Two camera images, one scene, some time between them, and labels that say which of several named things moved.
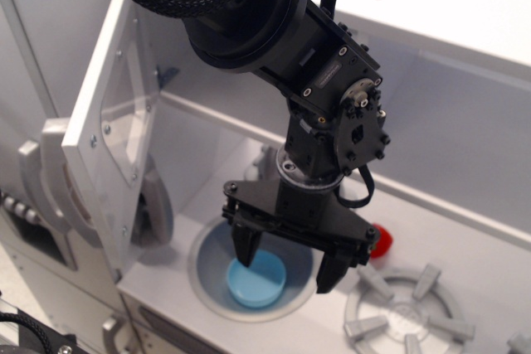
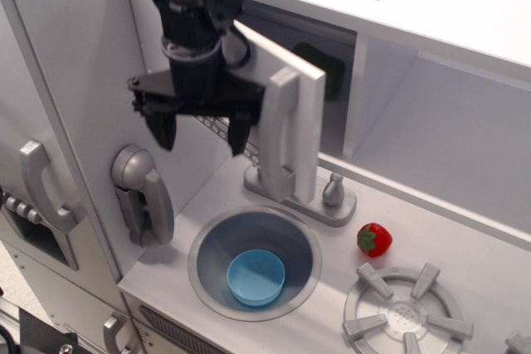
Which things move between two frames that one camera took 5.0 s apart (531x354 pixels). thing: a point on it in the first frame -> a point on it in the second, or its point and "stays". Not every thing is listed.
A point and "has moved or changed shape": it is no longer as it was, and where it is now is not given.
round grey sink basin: x=211 y=251 stays
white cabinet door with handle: x=107 y=139 has moved or changed shape
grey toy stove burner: x=405 y=315 stays
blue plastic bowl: x=260 y=283 stays
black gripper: x=303 y=205 -> x=197 y=84
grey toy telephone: x=153 y=220 stays
